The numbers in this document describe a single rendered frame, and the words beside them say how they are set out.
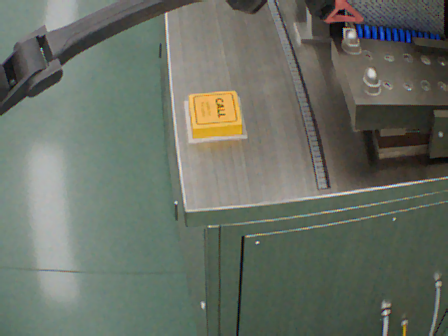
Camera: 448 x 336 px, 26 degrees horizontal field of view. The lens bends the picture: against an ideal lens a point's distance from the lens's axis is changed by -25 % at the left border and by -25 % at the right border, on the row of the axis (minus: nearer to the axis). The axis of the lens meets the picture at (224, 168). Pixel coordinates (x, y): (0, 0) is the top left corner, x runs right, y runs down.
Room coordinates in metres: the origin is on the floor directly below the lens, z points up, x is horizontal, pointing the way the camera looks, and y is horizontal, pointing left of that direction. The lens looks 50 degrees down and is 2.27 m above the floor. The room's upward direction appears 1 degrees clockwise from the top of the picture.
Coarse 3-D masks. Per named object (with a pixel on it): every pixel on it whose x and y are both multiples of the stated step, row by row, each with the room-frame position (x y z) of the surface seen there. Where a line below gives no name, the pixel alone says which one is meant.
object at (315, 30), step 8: (312, 16) 1.44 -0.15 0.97; (296, 24) 1.47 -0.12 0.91; (304, 24) 1.47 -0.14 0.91; (312, 24) 1.44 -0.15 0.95; (320, 24) 1.44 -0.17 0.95; (328, 24) 1.44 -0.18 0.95; (304, 32) 1.45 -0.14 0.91; (312, 32) 1.44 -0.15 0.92; (320, 32) 1.44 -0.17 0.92; (328, 32) 1.44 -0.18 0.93; (304, 40) 1.43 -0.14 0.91; (312, 40) 1.43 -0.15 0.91; (320, 40) 1.43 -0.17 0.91; (328, 40) 1.43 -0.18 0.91
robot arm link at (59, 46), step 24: (120, 0) 1.21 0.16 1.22; (144, 0) 1.20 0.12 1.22; (168, 0) 1.21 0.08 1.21; (192, 0) 1.24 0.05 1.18; (72, 24) 1.16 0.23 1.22; (96, 24) 1.16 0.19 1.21; (120, 24) 1.17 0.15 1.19; (48, 48) 1.12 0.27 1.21; (72, 48) 1.12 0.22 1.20; (48, 72) 1.07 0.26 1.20
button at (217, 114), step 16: (192, 96) 1.26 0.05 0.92; (208, 96) 1.26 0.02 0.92; (224, 96) 1.26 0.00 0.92; (192, 112) 1.23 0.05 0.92; (208, 112) 1.23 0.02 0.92; (224, 112) 1.23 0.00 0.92; (192, 128) 1.20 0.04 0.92; (208, 128) 1.20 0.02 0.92; (224, 128) 1.20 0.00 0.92; (240, 128) 1.21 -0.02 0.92
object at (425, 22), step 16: (352, 0) 1.36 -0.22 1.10; (368, 0) 1.37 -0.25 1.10; (384, 0) 1.37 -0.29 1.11; (400, 0) 1.38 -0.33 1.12; (416, 0) 1.38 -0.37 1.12; (432, 0) 1.39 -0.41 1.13; (352, 16) 1.37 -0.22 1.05; (368, 16) 1.37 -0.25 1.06; (384, 16) 1.37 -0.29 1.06; (400, 16) 1.38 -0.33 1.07; (416, 16) 1.38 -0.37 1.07; (432, 16) 1.39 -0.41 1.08; (416, 32) 1.38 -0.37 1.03; (432, 32) 1.39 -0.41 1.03
